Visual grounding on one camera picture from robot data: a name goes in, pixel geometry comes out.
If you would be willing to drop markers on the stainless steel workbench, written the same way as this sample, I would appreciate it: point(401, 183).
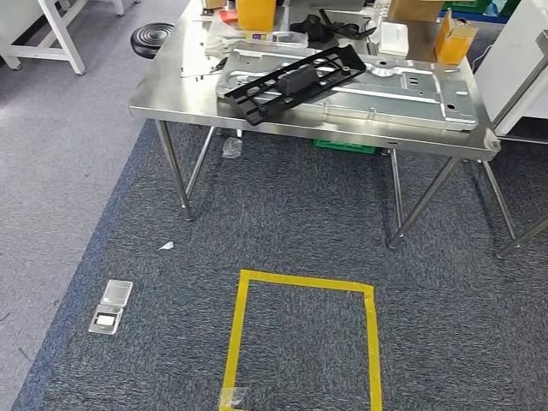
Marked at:
point(180, 96)

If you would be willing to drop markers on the red card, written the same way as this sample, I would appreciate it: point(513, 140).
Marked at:
point(229, 16)

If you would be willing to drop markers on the stamped metal sheet panel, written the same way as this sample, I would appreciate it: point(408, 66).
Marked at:
point(407, 96)

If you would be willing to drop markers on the white table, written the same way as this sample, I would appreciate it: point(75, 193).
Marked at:
point(56, 34)

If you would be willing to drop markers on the yellow floor tape square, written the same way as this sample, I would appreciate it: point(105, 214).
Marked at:
point(239, 329)

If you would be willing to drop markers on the small black screwdriver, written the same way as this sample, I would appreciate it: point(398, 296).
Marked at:
point(220, 63)

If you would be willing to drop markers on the clear plastic wrapper scrap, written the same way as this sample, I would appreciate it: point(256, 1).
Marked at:
point(232, 147)

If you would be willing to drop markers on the white paper scrap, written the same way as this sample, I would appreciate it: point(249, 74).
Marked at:
point(167, 245)

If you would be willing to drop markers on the black round stool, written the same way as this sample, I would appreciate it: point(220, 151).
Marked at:
point(149, 39)

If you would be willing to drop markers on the green plastic crate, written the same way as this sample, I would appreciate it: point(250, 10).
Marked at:
point(512, 7)
point(343, 146)
point(466, 4)

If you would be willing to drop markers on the yellow padded mailer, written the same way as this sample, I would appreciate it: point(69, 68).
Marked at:
point(256, 14)
point(451, 42)

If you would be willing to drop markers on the white rectangular box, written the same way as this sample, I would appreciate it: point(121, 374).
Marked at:
point(394, 38)

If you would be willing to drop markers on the stainless steel table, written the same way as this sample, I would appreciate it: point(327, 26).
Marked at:
point(522, 238)

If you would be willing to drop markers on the black plastic panel part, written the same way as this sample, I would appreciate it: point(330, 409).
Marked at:
point(295, 82)

